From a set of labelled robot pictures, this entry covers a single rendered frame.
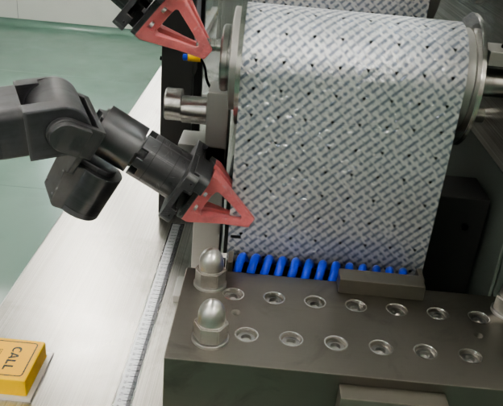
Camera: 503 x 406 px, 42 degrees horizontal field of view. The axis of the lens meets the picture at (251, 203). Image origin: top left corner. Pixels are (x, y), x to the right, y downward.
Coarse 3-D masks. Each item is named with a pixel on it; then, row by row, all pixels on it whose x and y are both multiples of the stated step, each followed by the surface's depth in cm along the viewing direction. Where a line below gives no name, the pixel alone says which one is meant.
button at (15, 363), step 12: (0, 348) 76; (12, 348) 76; (24, 348) 76; (36, 348) 76; (0, 360) 74; (12, 360) 74; (24, 360) 74; (36, 360) 75; (0, 372) 72; (12, 372) 72; (24, 372) 73; (36, 372) 75; (0, 384) 72; (12, 384) 72; (24, 384) 72
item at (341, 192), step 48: (240, 144) 72; (288, 144) 72; (336, 144) 72; (384, 144) 71; (432, 144) 71; (240, 192) 75; (288, 192) 74; (336, 192) 74; (384, 192) 74; (432, 192) 74; (240, 240) 77; (288, 240) 77; (336, 240) 77; (384, 240) 77
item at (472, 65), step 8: (240, 8) 71; (240, 16) 70; (232, 32) 69; (472, 32) 70; (232, 40) 69; (472, 40) 69; (232, 48) 69; (472, 48) 69; (232, 56) 69; (472, 56) 69; (232, 64) 69; (472, 64) 68; (232, 72) 69; (472, 72) 68; (232, 80) 70; (472, 80) 69; (232, 88) 70; (472, 88) 69; (232, 96) 71; (464, 96) 69; (232, 104) 72; (464, 104) 70; (464, 112) 70; (456, 128) 73
